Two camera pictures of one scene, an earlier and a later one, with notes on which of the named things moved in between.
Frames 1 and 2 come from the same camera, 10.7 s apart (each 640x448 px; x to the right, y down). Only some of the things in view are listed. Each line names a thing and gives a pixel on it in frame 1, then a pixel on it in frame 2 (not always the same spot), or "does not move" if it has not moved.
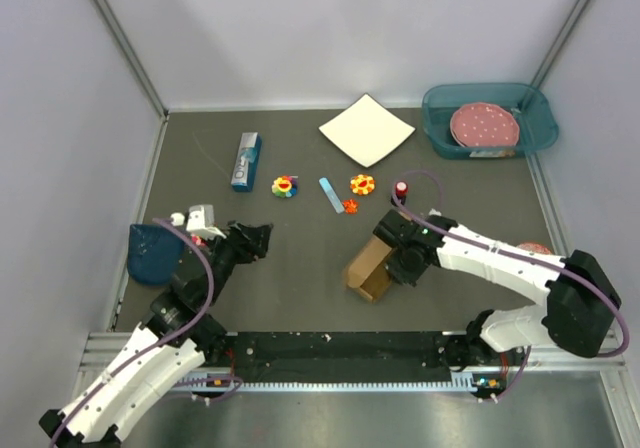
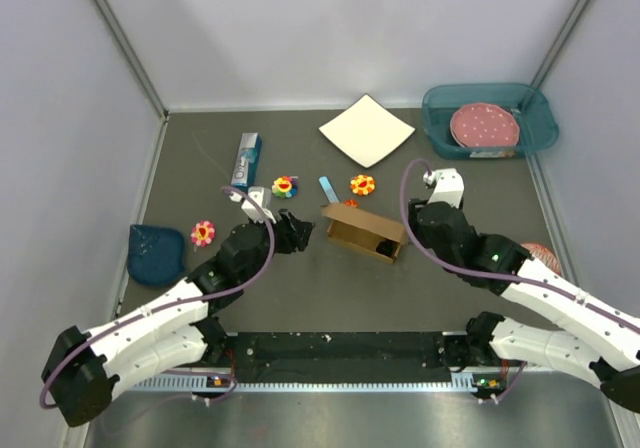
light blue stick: (331, 195) does not move
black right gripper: (399, 273) to (414, 225)
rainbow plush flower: (285, 187) does not move
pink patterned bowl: (535, 247) does not move
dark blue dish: (155, 253) does not move
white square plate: (367, 129) does not move
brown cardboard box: (371, 270) to (364, 231)
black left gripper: (249, 241) to (293, 233)
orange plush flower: (362, 184) does not move
